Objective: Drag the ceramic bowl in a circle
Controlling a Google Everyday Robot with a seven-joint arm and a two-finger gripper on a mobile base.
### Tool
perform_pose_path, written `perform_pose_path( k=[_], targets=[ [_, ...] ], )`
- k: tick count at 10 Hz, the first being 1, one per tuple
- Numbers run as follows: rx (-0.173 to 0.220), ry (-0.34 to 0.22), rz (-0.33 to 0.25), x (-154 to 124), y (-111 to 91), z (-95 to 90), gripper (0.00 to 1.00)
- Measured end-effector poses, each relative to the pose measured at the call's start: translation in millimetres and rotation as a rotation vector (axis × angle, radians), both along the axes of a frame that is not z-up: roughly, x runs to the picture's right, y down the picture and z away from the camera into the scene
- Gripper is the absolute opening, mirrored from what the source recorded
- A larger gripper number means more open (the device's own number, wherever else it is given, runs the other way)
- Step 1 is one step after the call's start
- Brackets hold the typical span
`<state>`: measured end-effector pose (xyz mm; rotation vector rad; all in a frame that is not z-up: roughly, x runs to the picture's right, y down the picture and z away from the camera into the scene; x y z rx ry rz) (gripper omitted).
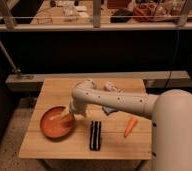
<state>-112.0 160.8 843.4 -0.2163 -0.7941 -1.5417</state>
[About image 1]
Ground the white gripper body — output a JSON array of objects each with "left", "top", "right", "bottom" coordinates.
[{"left": 69, "top": 99, "right": 87, "bottom": 117}]

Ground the orange ceramic bowl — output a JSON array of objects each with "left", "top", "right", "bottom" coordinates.
[{"left": 40, "top": 106, "right": 75, "bottom": 139}]

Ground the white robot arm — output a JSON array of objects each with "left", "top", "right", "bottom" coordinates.
[{"left": 69, "top": 79, "right": 192, "bottom": 171}]

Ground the blue sponge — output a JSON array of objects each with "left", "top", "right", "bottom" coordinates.
[{"left": 102, "top": 107, "right": 116, "bottom": 116}]

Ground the white squeeze bottle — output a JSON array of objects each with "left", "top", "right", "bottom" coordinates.
[{"left": 104, "top": 81, "right": 121, "bottom": 92}]

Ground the wooden table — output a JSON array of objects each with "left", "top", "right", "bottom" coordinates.
[{"left": 19, "top": 77, "right": 151, "bottom": 160}]

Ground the orange carrot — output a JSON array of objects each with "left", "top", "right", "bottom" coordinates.
[{"left": 124, "top": 117, "right": 138, "bottom": 137}]

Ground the diagonal metal strut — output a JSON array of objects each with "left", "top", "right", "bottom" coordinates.
[{"left": 0, "top": 40, "right": 22, "bottom": 78}]

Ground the grey metal rail beam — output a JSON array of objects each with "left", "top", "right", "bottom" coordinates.
[{"left": 5, "top": 71, "right": 192, "bottom": 92}]

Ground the upper metal shelf frame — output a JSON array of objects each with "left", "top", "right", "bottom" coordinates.
[{"left": 0, "top": 0, "right": 192, "bottom": 32}]

